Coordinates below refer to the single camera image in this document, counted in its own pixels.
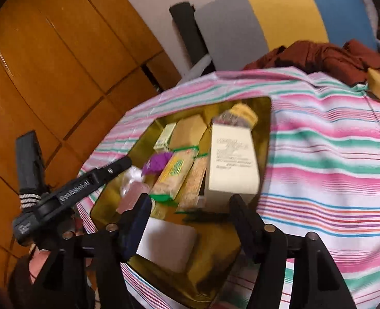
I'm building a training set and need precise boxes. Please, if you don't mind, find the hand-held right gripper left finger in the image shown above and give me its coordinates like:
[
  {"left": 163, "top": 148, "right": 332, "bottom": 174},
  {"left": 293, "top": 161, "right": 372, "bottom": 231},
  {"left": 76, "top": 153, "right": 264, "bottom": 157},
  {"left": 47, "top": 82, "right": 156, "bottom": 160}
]
[{"left": 32, "top": 193, "right": 153, "bottom": 309}]

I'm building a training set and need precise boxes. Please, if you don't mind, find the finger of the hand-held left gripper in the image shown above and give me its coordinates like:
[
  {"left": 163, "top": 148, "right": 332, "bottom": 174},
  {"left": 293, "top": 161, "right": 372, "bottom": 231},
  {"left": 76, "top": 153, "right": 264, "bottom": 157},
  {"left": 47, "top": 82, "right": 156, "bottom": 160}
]
[{"left": 93, "top": 156, "right": 133, "bottom": 181}]

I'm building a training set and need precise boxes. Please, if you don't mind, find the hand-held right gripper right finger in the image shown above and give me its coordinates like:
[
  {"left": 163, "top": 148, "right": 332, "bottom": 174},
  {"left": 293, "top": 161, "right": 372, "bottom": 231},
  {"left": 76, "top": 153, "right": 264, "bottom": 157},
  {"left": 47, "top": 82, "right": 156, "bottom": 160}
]
[{"left": 229, "top": 194, "right": 348, "bottom": 309}]

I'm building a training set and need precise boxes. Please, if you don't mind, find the clear plastic bag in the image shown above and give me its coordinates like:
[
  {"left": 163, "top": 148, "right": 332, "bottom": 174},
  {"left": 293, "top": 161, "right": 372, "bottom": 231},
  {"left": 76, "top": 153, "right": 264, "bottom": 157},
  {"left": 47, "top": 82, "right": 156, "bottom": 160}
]
[{"left": 119, "top": 166, "right": 144, "bottom": 197}]

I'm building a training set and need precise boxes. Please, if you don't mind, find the pink plastic bag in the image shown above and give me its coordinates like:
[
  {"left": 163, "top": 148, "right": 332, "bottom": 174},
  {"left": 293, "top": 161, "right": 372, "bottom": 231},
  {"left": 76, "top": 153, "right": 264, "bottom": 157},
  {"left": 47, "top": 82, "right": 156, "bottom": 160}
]
[{"left": 116, "top": 182, "right": 152, "bottom": 214}]

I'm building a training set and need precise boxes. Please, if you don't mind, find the white box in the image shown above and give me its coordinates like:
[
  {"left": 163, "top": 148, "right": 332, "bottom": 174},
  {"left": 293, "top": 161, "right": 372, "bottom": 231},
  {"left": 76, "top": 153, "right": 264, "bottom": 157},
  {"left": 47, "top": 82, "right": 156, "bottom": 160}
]
[{"left": 136, "top": 217, "right": 197, "bottom": 272}]

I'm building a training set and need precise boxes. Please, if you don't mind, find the purple packet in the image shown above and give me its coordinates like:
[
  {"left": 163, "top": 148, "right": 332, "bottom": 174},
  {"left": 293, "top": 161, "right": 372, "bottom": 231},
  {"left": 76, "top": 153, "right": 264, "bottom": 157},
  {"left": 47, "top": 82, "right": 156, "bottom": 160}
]
[{"left": 141, "top": 151, "right": 174, "bottom": 176}]

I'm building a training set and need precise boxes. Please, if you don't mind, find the gold metal tray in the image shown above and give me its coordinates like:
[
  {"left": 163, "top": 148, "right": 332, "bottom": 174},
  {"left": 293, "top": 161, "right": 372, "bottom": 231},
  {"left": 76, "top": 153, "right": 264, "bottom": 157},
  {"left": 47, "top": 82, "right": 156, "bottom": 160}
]
[{"left": 90, "top": 96, "right": 272, "bottom": 308}]

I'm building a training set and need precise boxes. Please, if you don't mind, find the yellow cracker packet green label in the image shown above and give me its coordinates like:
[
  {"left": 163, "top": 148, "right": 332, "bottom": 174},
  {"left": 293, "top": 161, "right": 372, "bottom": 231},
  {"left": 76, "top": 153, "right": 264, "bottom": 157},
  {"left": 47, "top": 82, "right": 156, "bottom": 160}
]
[{"left": 150, "top": 148, "right": 200, "bottom": 202}]

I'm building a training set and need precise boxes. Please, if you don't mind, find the white label jar yellow lid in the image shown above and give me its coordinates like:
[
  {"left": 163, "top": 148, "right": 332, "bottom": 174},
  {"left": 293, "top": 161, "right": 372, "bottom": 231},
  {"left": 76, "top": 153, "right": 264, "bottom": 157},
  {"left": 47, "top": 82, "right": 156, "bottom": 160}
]
[{"left": 204, "top": 103, "right": 261, "bottom": 205}]

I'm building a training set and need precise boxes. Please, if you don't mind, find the person's left forearm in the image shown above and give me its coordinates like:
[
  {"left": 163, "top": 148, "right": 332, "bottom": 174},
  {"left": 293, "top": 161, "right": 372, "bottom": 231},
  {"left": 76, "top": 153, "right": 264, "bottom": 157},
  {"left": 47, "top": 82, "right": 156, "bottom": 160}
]
[{"left": 0, "top": 257, "right": 49, "bottom": 309}]

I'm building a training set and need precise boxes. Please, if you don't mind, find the person's left hand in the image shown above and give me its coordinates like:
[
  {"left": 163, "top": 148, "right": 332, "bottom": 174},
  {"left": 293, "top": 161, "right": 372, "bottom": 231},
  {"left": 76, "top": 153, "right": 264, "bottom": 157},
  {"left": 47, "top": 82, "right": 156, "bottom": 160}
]
[{"left": 27, "top": 248, "right": 52, "bottom": 280}]

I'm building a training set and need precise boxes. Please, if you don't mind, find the green and white carton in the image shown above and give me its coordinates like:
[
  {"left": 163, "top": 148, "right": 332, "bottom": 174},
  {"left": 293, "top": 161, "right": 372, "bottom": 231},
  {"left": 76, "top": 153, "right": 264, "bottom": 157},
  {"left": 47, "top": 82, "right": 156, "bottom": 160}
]
[{"left": 153, "top": 123, "right": 177, "bottom": 153}]

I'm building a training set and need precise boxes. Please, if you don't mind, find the brown cracker packet green tab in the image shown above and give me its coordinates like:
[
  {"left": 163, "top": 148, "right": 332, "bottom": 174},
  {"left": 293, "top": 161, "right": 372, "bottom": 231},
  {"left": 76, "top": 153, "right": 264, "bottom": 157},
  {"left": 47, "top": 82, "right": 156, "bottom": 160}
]
[{"left": 175, "top": 154, "right": 210, "bottom": 214}]

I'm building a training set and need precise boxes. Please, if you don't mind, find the pink green striped tablecloth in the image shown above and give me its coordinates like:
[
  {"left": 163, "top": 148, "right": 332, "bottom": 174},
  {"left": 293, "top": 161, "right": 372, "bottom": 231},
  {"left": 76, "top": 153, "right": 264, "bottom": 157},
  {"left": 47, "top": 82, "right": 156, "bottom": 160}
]
[{"left": 77, "top": 66, "right": 380, "bottom": 309}]

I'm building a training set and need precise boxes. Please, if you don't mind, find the wooden cabinet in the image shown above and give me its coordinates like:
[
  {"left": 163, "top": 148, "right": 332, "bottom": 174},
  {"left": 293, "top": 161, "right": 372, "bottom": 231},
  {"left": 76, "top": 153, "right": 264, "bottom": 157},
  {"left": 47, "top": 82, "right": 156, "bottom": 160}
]
[{"left": 0, "top": 0, "right": 182, "bottom": 290}]

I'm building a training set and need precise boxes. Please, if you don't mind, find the dark red cloth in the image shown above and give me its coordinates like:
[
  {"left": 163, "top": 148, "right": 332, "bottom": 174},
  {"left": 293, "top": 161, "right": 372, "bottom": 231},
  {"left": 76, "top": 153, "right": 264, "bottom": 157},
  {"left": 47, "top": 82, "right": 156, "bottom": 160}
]
[{"left": 241, "top": 39, "right": 380, "bottom": 86}]

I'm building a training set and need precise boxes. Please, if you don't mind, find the grey yellow blue chair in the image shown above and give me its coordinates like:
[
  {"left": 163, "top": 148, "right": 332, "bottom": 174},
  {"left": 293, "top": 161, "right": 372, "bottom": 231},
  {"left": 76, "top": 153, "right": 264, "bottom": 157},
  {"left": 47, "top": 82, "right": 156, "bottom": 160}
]
[{"left": 180, "top": 0, "right": 379, "bottom": 81}]

